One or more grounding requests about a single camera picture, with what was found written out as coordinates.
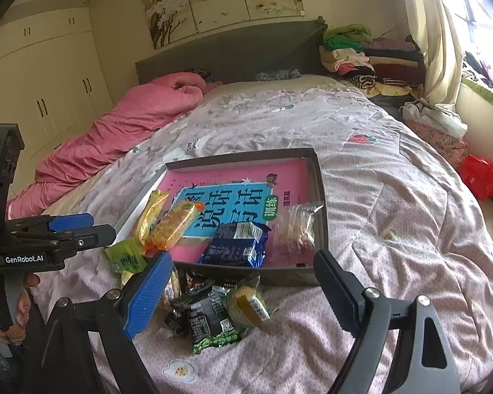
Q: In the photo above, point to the brown chocolate bar packet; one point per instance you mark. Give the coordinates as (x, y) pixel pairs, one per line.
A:
(197, 281)

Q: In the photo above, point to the person's left hand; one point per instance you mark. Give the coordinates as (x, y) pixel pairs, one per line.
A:
(24, 308)

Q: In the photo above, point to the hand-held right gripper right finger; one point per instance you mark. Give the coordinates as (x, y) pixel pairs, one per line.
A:
(337, 291)

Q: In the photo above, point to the cream curtain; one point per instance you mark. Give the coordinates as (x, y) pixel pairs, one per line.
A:
(435, 41)

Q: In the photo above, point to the pink quilt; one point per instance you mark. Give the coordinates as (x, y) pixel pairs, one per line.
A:
(119, 131)

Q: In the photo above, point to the black green pea packet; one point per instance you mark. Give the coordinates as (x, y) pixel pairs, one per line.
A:
(207, 320)

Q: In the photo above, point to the beige bed sheet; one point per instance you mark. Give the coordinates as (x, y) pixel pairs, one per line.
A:
(63, 207)

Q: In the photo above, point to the dark patterned pillow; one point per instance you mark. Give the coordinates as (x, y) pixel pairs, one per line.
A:
(277, 74)
(205, 76)

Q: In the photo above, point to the dark shallow cardboard box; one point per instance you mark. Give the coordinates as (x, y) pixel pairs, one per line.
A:
(287, 275)

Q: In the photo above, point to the cream wardrobe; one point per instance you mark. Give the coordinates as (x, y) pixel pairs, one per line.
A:
(45, 82)

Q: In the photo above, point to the heap of dark clothes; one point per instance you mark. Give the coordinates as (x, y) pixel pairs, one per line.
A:
(482, 72)

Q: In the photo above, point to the pale yellow snack packet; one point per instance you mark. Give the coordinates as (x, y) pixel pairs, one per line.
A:
(127, 279)

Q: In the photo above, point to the red plastic bag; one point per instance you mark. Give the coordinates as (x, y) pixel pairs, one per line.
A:
(478, 176)

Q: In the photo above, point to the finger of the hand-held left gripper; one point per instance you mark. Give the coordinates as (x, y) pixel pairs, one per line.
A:
(92, 236)
(72, 221)

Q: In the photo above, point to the dark grey headboard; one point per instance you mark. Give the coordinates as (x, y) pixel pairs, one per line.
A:
(230, 53)

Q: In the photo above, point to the clear plastic snack packet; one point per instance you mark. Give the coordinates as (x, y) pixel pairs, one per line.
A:
(295, 230)

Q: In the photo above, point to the white plastic bag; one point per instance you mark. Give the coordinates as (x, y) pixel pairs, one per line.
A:
(431, 115)

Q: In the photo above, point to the pink and blue book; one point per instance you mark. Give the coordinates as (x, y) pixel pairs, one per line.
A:
(287, 172)

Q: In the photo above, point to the small clear cake packet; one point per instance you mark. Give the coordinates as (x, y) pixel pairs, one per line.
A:
(248, 305)

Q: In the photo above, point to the small yellow candy packet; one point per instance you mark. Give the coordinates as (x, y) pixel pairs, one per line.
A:
(173, 287)

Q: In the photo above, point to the wall painting of trees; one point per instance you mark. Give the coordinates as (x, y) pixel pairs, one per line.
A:
(213, 0)

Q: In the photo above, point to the pile of folded clothes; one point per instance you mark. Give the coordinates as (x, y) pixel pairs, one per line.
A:
(374, 61)

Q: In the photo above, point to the green snack packet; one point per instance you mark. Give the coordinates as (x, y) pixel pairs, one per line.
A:
(125, 256)

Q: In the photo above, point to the long yellow snack packet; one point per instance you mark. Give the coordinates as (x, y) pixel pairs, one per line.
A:
(150, 217)

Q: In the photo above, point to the pink floral fabric bundle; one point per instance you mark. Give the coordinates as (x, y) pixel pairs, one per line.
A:
(439, 143)

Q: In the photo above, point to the orange cracker packet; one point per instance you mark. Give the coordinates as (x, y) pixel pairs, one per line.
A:
(174, 225)

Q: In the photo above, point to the blue snack packet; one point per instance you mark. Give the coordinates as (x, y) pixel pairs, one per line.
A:
(234, 246)

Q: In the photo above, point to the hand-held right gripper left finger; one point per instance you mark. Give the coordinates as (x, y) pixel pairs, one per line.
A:
(148, 291)

